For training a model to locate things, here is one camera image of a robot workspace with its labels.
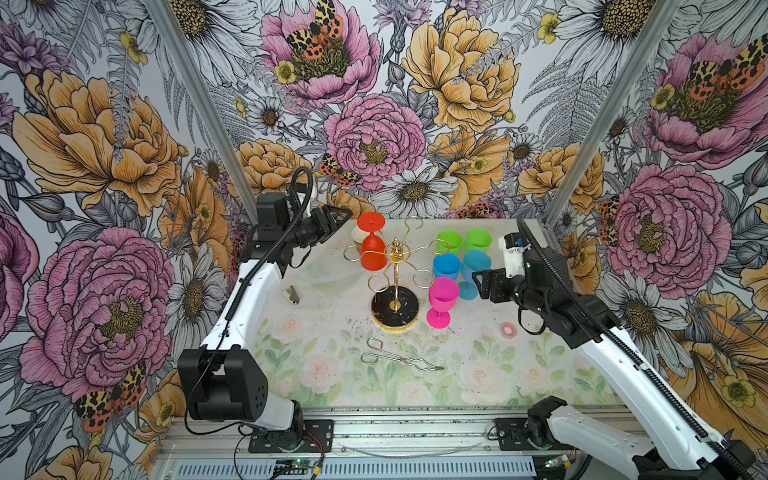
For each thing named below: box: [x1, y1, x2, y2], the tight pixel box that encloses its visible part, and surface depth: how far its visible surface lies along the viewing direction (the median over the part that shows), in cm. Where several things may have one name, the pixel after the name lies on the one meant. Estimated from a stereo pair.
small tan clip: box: [282, 285, 300, 305], surface depth 101 cm
